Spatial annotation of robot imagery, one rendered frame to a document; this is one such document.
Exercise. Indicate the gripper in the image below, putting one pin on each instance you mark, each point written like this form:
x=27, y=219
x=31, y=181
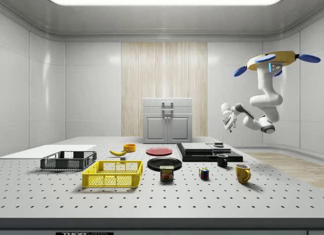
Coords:
x=229, y=121

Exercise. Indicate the black mug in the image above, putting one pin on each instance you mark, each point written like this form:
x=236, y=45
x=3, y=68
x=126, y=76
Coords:
x=221, y=161

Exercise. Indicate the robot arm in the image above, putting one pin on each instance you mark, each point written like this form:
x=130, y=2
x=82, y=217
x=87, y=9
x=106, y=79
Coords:
x=265, y=80

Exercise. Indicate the black stove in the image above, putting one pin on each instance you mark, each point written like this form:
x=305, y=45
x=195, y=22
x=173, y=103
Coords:
x=197, y=150

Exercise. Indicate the yellow mug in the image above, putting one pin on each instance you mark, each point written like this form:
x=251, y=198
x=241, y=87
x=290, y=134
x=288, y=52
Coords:
x=241, y=174

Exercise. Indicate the puzzle cube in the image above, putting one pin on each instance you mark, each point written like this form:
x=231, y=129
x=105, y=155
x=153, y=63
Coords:
x=204, y=173

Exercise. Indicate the white cabinet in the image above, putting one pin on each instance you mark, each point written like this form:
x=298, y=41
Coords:
x=167, y=126

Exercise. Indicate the red plate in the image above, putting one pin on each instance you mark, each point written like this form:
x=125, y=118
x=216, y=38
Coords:
x=159, y=151

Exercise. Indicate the drone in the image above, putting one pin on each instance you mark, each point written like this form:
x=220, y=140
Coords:
x=278, y=57

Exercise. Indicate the flat-sided can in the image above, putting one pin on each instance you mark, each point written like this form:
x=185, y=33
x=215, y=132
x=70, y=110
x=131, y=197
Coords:
x=166, y=173

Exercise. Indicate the black plate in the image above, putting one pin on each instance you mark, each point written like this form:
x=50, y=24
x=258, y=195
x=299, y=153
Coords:
x=157, y=162

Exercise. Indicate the yellow bowl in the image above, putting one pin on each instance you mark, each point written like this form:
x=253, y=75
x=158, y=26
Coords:
x=129, y=148

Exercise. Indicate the grey cube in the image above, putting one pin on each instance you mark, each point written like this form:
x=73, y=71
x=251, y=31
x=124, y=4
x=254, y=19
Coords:
x=123, y=158

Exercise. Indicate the banana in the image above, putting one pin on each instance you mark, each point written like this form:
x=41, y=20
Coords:
x=118, y=153

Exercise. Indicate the yellow basket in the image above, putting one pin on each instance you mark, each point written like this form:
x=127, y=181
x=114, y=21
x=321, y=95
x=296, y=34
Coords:
x=111, y=180

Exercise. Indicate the dark grey basket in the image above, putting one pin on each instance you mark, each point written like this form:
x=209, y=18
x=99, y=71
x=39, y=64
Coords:
x=49, y=164

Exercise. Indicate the white board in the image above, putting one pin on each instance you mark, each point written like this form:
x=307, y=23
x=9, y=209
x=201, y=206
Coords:
x=38, y=151

